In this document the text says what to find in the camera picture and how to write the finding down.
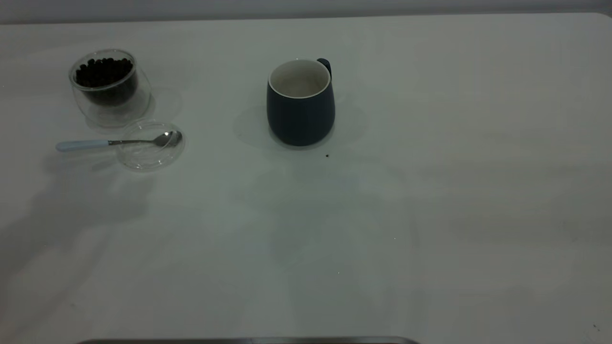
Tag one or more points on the dark grey blue mug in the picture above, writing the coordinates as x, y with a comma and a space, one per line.
301, 119

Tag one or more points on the clear round glass lid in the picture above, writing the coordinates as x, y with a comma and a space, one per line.
143, 158

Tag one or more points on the dark coffee beans pile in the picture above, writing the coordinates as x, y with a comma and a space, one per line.
105, 76

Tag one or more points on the clear glass jar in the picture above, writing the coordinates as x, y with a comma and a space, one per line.
110, 111

